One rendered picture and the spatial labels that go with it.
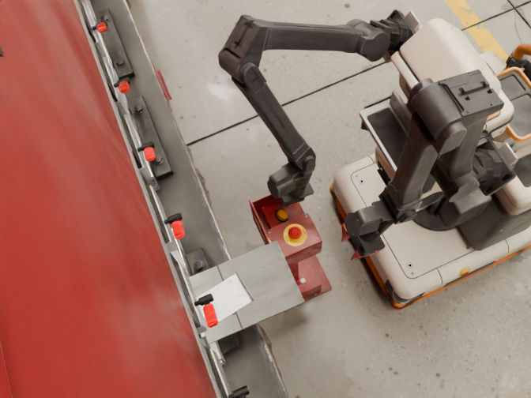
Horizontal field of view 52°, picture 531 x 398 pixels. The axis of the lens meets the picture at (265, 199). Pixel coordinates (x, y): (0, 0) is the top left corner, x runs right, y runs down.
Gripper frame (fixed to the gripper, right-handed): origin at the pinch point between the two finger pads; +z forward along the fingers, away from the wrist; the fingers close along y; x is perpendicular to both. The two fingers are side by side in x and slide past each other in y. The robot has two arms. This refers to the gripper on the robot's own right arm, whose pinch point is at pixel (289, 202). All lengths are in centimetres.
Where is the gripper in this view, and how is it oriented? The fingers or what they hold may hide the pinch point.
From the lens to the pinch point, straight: 170.9
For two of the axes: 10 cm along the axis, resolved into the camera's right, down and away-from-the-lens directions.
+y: -9.0, 3.0, -3.2
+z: -1.6, 4.7, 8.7
